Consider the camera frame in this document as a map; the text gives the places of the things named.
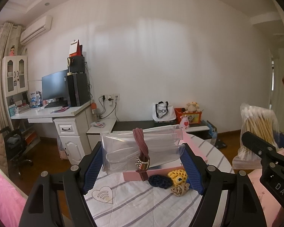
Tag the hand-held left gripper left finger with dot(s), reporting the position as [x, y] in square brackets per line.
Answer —
[92, 170]

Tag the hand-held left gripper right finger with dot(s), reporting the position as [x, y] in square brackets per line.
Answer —
[191, 167]

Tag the yellow crochet fish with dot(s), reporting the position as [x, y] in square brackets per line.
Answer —
[177, 177]

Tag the bag of cotton swabs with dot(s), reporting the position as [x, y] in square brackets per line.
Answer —
[253, 120]

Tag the beige scrunchie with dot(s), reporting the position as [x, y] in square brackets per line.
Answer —
[179, 190]

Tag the navy scrunchie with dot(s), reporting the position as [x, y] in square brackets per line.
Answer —
[159, 181]

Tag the clear plastic pouch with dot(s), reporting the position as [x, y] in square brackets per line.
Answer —
[123, 146]

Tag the mauve hair band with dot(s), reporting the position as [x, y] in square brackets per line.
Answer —
[139, 141]

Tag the white door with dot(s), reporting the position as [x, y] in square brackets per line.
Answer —
[281, 104]

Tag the black bathroom scale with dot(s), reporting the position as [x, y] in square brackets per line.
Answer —
[220, 143]

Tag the white side table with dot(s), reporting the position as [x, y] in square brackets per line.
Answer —
[101, 130]

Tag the pink heart plush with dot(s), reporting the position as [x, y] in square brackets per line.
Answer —
[185, 122]

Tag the pink patterned case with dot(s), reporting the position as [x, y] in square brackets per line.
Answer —
[97, 124]

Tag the white desk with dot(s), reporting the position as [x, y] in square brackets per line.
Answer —
[71, 127]

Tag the red toy box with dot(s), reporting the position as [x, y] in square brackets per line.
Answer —
[194, 118]

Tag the white striped quilt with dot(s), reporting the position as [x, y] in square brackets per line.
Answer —
[137, 205]

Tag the beige plush toy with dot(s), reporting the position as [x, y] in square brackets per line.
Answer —
[192, 106]

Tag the white tote bag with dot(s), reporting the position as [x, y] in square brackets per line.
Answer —
[164, 112]

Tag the small orange pouch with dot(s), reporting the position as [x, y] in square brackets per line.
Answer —
[93, 107]

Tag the black keyboard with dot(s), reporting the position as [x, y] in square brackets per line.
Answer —
[56, 104]

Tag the black office chair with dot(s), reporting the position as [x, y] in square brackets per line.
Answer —
[14, 146]

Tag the black computer tower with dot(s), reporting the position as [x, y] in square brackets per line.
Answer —
[77, 89]

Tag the pink floral bedsheet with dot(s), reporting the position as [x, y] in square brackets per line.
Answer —
[4, 194]

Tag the blue white packets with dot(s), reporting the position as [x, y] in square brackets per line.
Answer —
[35, 98]

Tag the black computer monitor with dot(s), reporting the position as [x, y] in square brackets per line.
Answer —
[54, 86]

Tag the stack of books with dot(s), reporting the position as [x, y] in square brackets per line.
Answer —
[19, 108]

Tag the black speaker box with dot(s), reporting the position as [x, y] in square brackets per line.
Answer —
[77, 65]

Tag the beige tape roll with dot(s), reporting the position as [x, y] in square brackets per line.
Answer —
[69, 61]

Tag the white glass-door cabinet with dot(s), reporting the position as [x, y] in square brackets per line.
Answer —
[14, 75]

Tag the red folder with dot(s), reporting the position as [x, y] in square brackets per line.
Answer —
[75, 48]

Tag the small pink doll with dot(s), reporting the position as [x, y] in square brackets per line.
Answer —
[12, 50]

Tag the white air conditioner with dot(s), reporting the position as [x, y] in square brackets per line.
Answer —
[35, 30]

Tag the beige curtain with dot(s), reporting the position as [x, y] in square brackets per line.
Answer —
[7, 42]

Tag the wall power outlet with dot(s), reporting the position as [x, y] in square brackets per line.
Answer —
[111, 96]

